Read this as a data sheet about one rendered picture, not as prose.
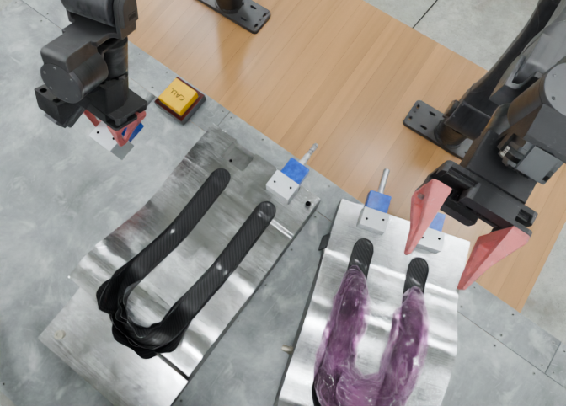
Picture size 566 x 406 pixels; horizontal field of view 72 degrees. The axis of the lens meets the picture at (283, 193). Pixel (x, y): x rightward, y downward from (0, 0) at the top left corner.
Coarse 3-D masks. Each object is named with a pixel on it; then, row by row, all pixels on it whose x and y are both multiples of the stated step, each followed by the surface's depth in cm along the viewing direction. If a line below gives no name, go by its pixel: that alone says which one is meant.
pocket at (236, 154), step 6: (234, 144) 78; (228, 150) 77; (234, 150) 79; (240, 150) 79; (246, 150) 78; (222, 156) 77; (228, 156) 79; (234, 156) 79; (240, 156) 79; (246, 156) 79; (252, 156) 77; (234, 162) 78; (240, 162) 78; (246, 162) 78; (240, 168) 78
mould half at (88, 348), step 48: (192, 192) 74; (240, 192) 74; (144, 240) 70; (192, 240) 72; (288, 240) 72; (96, 288) 65; (144, 288) 65; (240, 288) 70; (48, 336) 70; (96, 336) 70; (192, 336) 63; (96, 384) 68; (144, 384) 68
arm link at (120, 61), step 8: (112, 40) 54; (120, 40) 55; (104, 48) 53; (112, 48) 54; (120, 48) 55; (104, 56) 54; (112, 56) 55; (120, 56) 56; (112, 64) 56; (120, 64) 57; (112, 72) 57; (120, 72) 58
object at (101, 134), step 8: (152, 96) 73; (96, 128) 69; (104, 128) 69; (136, 128) 72; (96, 136) 69; (104, 136) 69; (112, 136) 69; (104, 144) 68; (112, 144) 68; (128, 144) 72; (112, 152) 69; (120, 152) 71; (128, 152) 74
